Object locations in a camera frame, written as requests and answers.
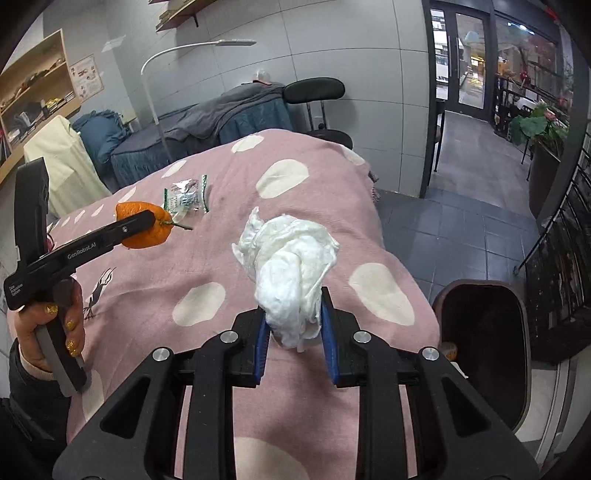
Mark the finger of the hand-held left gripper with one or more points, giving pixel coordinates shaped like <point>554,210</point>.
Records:
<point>138,224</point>

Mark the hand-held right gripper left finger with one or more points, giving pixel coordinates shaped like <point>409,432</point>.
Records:
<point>263,341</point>

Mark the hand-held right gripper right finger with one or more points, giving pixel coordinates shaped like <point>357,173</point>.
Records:
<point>330,341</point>

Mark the orange peel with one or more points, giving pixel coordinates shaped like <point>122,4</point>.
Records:
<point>159,233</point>

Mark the white tissue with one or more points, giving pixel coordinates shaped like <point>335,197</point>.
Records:
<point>286,277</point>

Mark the dark brown trash bin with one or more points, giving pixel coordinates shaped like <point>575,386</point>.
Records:
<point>485,350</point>

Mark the person's left forearm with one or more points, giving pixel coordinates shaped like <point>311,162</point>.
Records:
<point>23,397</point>

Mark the person's left hand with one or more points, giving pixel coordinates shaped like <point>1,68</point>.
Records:
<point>71,304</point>

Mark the clear wrapper green edges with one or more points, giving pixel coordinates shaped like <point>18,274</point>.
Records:
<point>184,198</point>

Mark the cream cloth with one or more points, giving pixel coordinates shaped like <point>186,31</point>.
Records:
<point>60,161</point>

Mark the blue massage bed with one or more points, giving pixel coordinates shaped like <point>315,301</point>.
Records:
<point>138,157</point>

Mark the pink polka dot blanket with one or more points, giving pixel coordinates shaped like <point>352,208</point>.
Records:
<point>207,258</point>

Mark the blue folded cloth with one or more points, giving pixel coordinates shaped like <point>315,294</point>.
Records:
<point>101,134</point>

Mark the grey blanket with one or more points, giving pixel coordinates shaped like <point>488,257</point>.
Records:
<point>217,110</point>

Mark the wooden open cabinet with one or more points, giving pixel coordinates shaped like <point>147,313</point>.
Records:
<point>55,46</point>

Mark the white arc floor lamp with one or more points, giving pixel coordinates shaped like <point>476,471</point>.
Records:
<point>184,46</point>

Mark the small clear pink object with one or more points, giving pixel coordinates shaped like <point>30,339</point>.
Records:
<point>262,77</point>

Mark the black chair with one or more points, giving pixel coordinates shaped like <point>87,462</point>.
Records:
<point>314,90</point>

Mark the dark planter box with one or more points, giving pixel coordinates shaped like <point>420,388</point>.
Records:
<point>545,180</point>

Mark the green potted plant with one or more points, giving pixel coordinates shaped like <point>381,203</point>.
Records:
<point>535,127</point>

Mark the glass door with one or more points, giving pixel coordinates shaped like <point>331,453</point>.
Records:
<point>461,60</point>

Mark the wall poster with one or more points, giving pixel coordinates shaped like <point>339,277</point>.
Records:
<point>85,76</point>

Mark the white wall paper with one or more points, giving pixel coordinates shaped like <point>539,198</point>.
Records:
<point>113,43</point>

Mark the wooden wall shelf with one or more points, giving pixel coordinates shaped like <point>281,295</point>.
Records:
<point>180,14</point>

